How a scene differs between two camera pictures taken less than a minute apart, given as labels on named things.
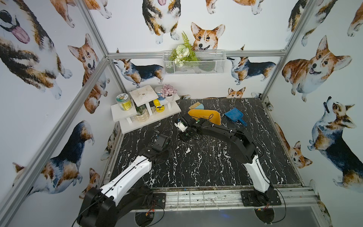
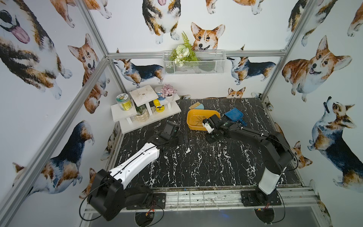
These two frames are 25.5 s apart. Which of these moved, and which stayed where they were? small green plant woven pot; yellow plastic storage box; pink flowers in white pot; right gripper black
Moved: right gripper black
Stayed: pink flowers in white pot; yellow plastic storage box; small green plant woven pot
